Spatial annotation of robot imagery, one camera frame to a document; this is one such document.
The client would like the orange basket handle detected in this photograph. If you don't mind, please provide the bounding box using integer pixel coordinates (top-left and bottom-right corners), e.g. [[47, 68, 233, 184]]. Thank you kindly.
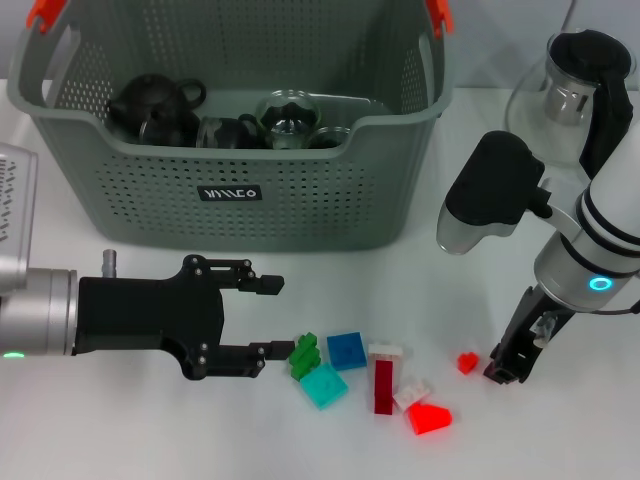
[[25, 0, 67, 34], [423, 0, 455, 39]]

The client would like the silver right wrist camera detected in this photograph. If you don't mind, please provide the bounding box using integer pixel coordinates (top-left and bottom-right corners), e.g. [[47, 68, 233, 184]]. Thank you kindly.
[[436, 130, 554, 256]]

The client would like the long white toy block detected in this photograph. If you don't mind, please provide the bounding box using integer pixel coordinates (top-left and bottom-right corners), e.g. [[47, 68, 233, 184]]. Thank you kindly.
[[367, 342, 405, 381]]

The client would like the dark red toy block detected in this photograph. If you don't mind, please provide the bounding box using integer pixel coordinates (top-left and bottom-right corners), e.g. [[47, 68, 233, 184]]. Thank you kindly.
[[373, 357, 396, 416]]

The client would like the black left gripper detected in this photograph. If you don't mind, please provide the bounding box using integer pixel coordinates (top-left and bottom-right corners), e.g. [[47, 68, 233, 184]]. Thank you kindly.
[[74, 254, 296, 380]]

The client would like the blue square toy block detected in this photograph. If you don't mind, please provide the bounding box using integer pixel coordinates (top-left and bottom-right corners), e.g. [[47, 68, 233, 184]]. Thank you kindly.
[[326, 330, 369, 372]]

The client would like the green toy block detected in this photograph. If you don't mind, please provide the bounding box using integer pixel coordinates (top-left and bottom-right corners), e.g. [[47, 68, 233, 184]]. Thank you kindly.
[[287, 331, 322, 381]]

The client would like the large red toy block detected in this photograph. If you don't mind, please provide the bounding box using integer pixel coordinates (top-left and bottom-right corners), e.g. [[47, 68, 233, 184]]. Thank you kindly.
[[403, 401, 454, 437]]

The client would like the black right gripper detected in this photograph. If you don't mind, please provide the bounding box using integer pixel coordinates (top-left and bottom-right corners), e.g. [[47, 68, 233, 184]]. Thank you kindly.
[[489, 285, 576, 385]]

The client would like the right gripper connector cable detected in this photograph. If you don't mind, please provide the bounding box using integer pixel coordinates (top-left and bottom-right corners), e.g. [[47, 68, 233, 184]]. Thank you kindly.
[[529, 304, 640, 349]]

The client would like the glass teapot black handle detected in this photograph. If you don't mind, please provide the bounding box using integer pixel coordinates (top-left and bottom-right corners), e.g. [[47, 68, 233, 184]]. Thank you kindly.
[[503, 28, 636, 179]]

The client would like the black clay teapot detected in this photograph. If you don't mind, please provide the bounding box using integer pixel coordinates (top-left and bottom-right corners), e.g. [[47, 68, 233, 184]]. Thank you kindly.
[[107, 73, 207, 146]]

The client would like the small white toy block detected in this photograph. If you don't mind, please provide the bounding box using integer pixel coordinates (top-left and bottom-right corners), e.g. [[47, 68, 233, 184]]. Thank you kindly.
[[392, 378, 434, 412]]

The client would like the grey perforated storage basket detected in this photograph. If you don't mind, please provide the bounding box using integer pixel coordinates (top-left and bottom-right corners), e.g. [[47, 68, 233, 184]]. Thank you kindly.
[[7, 0, 457, 254]]

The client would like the teal square toy block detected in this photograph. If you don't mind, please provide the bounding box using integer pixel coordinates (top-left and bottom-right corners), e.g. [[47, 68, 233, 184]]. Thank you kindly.
[[298, 362, 350, 411]]

